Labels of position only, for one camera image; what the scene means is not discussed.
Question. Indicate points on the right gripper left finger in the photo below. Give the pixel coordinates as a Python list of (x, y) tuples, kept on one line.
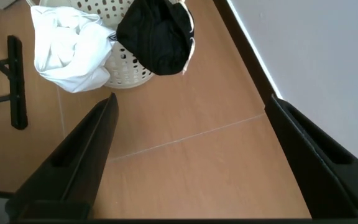
[(79, 161)]

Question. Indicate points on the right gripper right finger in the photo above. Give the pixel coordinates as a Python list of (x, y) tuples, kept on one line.
[(328, 174)]

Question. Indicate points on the white printed t-shirt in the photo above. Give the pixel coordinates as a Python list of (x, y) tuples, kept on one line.
[(70, 49)]

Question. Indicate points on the black shorts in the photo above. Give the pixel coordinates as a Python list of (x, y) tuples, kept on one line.
[(157, 37)]

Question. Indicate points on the white laundry basket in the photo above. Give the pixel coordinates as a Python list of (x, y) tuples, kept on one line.
[(124, 70)]

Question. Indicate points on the black clothes rack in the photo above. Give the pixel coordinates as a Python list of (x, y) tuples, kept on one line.
[(16, 81)]

